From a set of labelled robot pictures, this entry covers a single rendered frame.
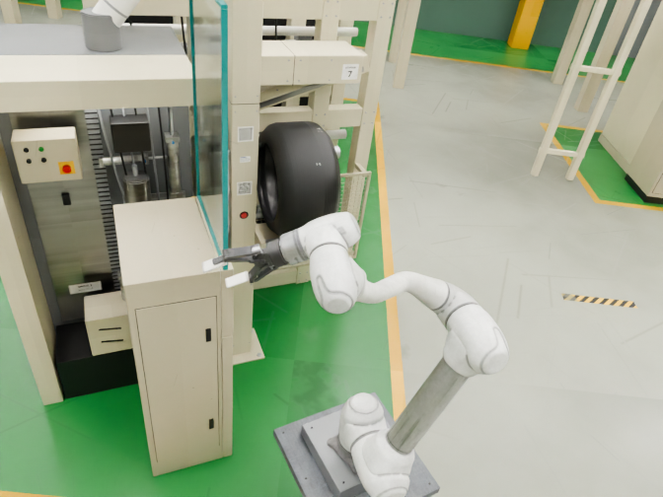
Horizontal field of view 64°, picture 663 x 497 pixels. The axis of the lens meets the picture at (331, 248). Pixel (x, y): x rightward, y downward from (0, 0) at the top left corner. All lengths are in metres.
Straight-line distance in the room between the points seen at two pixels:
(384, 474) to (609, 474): 1.90
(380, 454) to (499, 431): 1.63
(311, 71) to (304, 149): 0.44
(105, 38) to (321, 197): 1.16
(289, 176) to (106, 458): 1.72
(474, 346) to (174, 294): 1.12
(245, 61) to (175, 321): 1.12
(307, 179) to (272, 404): 1.37
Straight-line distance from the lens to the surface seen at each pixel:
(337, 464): 2.18
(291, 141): 2.59
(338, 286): 1.25
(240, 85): 2.43
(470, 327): 1.63
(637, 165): 6.81
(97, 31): 2.58
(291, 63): 2.76
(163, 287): 2.06
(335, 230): 1.36
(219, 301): 2.16
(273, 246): 1.43
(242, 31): 2.37
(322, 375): 3.38
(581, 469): 3.50
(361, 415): 1.99
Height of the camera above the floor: 2.58
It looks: 36 degrees down
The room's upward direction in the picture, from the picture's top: 8 degrees clockwise
